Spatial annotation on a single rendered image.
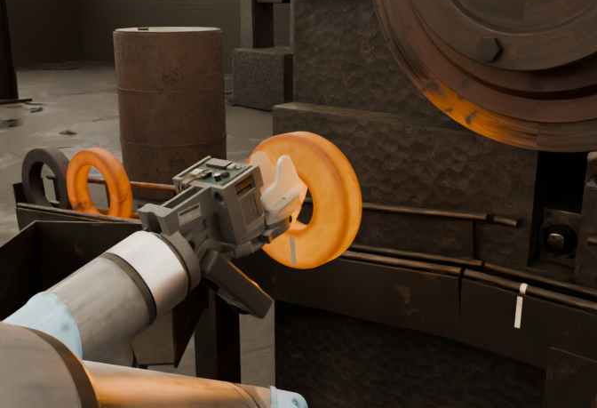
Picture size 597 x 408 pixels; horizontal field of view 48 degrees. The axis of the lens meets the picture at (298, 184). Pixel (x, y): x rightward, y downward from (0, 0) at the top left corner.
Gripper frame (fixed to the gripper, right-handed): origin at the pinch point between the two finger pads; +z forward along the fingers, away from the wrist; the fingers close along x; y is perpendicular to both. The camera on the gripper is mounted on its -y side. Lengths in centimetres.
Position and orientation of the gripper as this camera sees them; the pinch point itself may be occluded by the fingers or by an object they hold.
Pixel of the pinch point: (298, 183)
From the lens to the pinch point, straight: 75.2
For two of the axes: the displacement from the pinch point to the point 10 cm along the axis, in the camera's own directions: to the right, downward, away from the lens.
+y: -1.8, -8.8, -4.4
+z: 6.0, -4.5, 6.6
